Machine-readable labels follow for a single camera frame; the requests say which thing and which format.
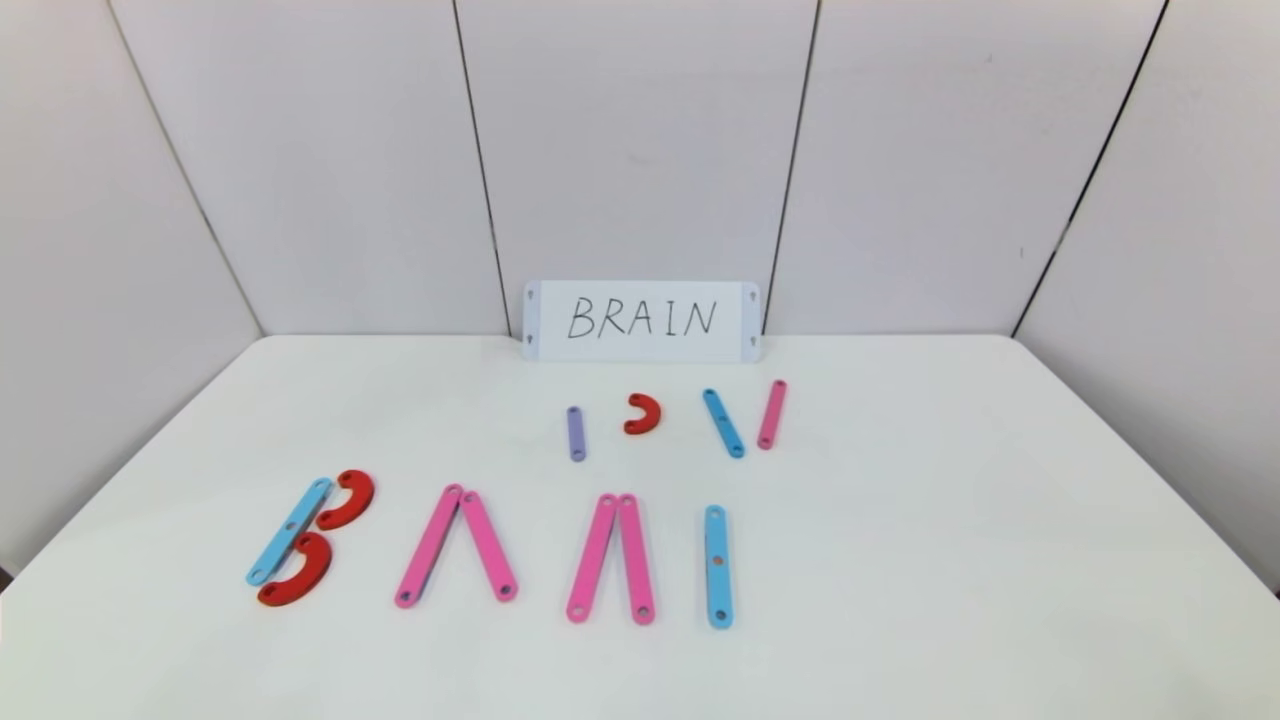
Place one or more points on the small red curved piece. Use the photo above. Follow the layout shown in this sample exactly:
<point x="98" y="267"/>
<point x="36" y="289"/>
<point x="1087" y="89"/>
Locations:
<point x="655" y="413"/>

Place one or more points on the long pink bar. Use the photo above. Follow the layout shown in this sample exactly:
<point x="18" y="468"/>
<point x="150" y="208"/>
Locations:
<point x="592" y="558"/>
<point x="488" y="545"/>
<point x="435" y="533"/>
<point x="636" y="560"/>

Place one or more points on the white BRAIN sign card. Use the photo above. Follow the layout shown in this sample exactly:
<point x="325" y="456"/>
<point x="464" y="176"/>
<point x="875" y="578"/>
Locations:
<point x="640" y="350"/>

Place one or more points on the short blue bar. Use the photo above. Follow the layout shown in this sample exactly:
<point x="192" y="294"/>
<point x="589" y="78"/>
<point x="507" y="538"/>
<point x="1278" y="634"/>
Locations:
<point x="716" y="408"/>

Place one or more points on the short purple bar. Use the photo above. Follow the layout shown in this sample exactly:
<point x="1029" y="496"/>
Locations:
<point x="576" y="435"/>

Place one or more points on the short pink bar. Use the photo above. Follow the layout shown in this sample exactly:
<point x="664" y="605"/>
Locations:
<point x="773" y="410"/>

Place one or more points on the long light blue bar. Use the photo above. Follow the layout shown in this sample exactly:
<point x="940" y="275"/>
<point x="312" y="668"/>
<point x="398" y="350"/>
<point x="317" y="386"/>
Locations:
<point x="303" y="513"/>
<point x="719" y="590"/>

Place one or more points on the medium red curved piece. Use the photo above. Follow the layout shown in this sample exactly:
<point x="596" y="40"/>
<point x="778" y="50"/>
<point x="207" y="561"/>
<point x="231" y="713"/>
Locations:
<point x="362" y="492"/>

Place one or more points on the large red curved piece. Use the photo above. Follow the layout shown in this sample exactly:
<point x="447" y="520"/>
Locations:
<point x="318" y="572"/>

